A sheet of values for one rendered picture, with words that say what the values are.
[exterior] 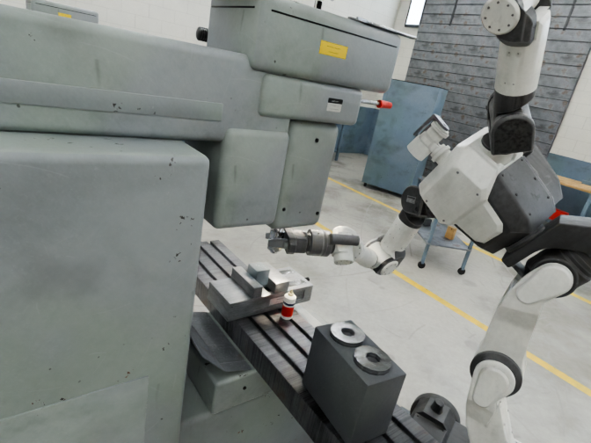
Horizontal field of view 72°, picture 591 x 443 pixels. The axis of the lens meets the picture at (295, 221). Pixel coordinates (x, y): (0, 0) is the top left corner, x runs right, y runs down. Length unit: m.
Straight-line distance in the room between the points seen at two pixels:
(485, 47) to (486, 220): 8.45
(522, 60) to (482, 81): 8.38
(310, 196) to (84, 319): 0.66
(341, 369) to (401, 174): 6.39
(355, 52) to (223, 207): 0.52
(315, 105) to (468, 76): 8.60
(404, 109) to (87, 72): 6.60
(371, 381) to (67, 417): 0.64
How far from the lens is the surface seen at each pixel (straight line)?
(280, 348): 1.29
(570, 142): 8.71
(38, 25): 0.84
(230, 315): 1.35
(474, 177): 1.17
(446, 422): 1.84
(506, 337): 1.38
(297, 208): 1.17
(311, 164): 1.15
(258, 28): 0.97
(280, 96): 1.02
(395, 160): 7.29
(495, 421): 1.53
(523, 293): 1.28
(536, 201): 1.26
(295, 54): 1.01
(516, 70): 1.07
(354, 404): 1.02
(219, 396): 1.31
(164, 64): 0.89
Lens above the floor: 1.75
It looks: 20 degrees down
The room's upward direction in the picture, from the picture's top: 11 degrees clockwise
